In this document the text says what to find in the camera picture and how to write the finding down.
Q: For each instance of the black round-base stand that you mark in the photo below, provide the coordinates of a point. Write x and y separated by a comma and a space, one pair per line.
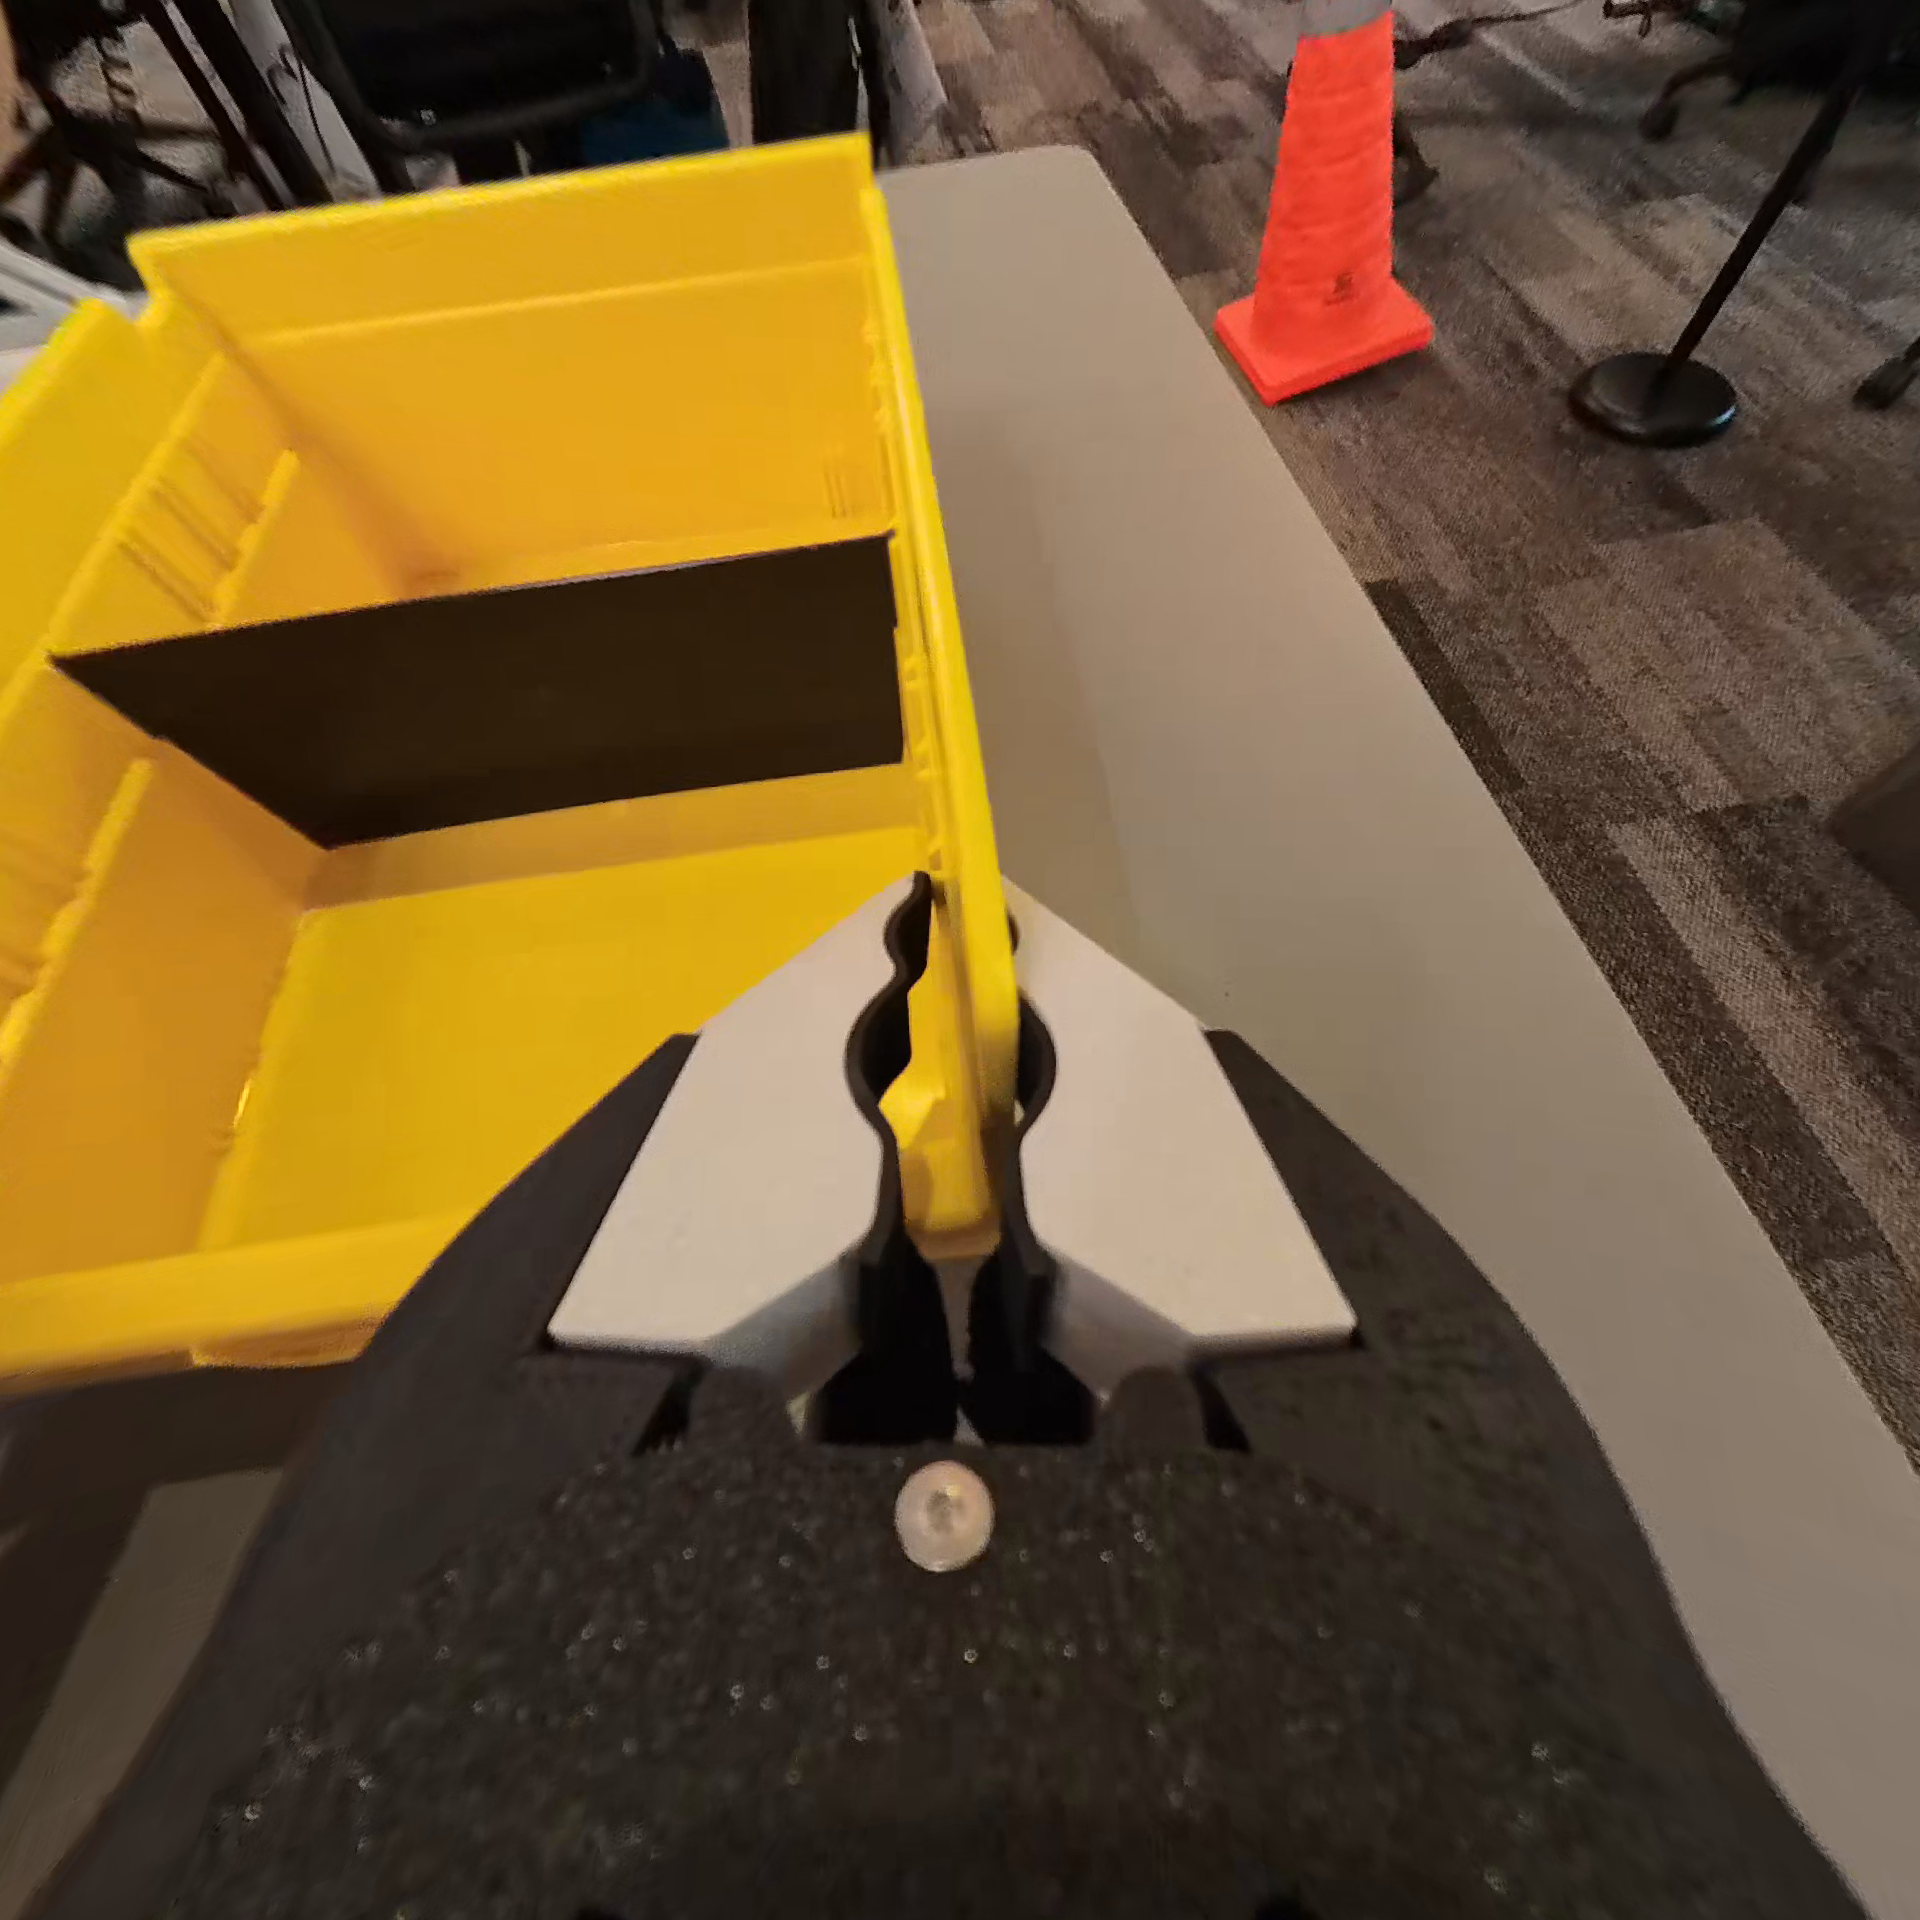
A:
1651, 399

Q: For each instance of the grey desk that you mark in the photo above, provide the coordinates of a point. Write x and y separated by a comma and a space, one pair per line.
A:
1276, 901

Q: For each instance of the yellow plastic bin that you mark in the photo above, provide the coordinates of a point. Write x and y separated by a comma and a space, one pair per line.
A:
524, 1051

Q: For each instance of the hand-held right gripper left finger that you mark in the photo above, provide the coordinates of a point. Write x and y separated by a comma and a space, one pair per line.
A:
751, 1184

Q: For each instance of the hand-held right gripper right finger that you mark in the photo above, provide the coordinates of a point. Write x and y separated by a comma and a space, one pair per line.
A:
1185, 1184

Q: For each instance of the orange traffic cone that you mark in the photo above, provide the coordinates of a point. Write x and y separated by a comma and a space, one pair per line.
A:
1328, 225

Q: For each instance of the black office chair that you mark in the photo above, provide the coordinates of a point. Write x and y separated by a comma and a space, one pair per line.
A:
480, 77

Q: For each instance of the black bin divider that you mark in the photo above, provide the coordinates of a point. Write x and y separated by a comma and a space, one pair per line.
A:
524, 691

